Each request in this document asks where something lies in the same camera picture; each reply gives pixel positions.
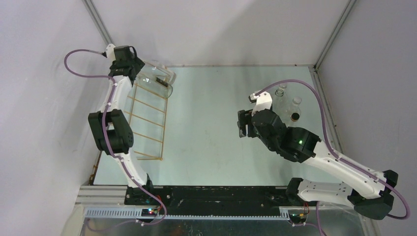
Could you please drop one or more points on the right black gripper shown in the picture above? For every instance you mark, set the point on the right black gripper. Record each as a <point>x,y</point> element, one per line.
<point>244,117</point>

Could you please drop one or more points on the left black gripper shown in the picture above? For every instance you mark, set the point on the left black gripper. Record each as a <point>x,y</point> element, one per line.
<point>137,64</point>

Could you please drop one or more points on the clear bottle black cork top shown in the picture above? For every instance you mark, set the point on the clear bottle black cork top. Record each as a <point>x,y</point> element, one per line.
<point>157,69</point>

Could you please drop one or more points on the long clear glass bottle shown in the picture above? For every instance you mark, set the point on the long clear glass bottle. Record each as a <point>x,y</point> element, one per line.
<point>280,101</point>

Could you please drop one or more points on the clear bottle frosted cap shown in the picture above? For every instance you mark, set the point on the clear bottle frosted cap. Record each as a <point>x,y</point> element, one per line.
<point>294,106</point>

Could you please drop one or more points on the clear bottle black label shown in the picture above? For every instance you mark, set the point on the clear bottle black label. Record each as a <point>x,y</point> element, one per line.
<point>154,84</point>

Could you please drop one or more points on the clear bottle white label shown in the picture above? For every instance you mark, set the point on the clear bottle white label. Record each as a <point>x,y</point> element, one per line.
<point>293,121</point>

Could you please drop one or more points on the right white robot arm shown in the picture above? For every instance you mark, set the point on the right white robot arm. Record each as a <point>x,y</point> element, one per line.
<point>369,194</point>

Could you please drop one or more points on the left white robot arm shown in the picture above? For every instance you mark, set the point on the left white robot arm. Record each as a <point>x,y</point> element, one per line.
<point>110,128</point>

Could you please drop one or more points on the right electronics board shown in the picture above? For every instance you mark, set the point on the right electronics board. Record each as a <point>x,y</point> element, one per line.
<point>297,216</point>

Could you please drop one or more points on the electronics board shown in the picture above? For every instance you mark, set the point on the electronics board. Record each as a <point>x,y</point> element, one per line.
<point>149,212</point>
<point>297,216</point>

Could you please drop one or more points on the left electronics board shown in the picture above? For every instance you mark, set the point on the left electronics board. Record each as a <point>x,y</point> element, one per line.
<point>149,212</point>

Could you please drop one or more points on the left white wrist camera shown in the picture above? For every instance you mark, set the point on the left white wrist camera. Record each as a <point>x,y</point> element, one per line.
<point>109,52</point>

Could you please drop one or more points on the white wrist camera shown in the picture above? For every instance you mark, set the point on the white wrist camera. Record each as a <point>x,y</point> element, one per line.
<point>262,102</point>
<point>109,52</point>

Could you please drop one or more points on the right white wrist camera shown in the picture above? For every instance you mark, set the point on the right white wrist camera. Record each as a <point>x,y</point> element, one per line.
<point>262,102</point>

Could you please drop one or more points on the gold wire wine rack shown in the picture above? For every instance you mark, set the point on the gold wire wine rack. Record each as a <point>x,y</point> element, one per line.
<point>147,113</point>

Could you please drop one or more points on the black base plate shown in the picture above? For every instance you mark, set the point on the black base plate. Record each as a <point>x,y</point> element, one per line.
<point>215,200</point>

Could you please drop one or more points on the aluminium frame rail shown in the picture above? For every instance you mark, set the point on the aluminium frame rail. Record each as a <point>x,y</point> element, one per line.
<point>108,202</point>

